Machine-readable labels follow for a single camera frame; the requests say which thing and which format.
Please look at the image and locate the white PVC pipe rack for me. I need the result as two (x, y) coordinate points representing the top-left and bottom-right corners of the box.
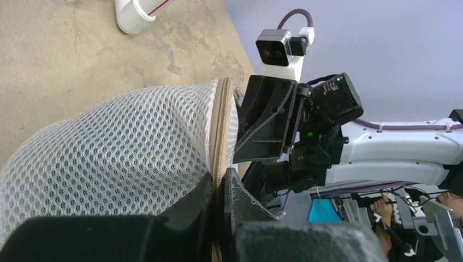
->
(114, 0), (173, 35)

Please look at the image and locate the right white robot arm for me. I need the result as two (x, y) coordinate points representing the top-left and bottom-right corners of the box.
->
(234, 73), (462, 204)

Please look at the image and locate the person in background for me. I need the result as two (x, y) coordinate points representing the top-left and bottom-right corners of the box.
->
(372, 191), (462, 261)

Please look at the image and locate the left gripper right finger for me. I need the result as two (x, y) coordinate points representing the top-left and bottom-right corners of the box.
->
(221, 168), (387, 261)

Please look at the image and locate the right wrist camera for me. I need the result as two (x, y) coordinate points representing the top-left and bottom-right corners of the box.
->
(256, 27), (314, 82)

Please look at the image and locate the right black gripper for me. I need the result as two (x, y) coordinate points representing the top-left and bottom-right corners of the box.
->
(233, 75), (313, 164)

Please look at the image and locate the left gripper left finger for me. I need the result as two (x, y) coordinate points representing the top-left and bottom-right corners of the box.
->
(1, 174), (213, 261)

